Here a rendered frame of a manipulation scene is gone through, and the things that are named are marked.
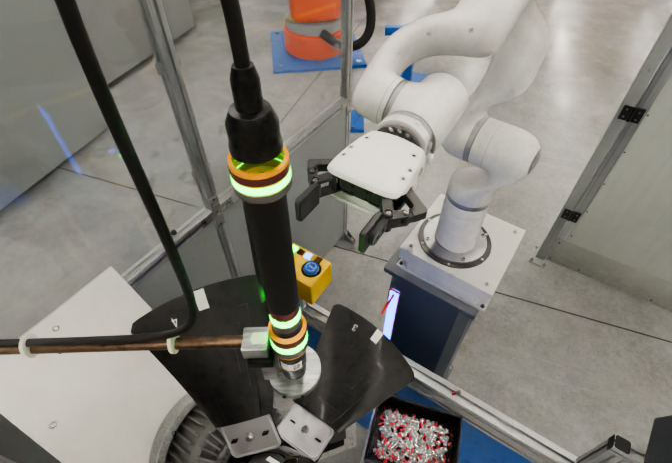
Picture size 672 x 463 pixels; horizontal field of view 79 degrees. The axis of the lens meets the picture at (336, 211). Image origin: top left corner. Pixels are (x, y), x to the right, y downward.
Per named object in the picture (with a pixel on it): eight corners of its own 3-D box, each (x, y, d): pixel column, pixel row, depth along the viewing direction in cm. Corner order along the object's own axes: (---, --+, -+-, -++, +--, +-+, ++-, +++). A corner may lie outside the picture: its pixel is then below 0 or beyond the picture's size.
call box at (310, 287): (268, 282, 122) (264, 260, 114) (289, 259, 127) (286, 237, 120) (312, 308, 115) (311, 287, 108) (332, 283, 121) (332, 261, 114)
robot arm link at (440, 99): (381, 98, 55) (444, 127, 53) (423, 59, 63) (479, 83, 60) (370, 145, 61) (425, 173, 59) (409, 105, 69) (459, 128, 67)
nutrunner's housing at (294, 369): (281, 394, 55) (202, 82, 23) (283, 365, 58) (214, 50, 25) (310, 393, 56) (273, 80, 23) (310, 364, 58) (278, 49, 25)
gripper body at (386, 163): (429, 181, 56) (392, 232, 50) (365, 155, 60) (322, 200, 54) (440, 136, 51) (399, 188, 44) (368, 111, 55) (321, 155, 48)
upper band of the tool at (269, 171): (230, 207, 29) (222, 177, 27) (238, 168, 32) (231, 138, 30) (290, 206, 29) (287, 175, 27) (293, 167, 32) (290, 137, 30)
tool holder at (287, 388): (251, 400, 53) (237, 368, 45) (256, 348, 57) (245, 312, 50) (321, 398, 53) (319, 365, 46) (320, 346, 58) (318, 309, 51)
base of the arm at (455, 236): (442, 208, 135) (454, 164, 122) (496, 236, 127) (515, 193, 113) (411, 242, 125) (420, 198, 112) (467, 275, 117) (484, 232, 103)
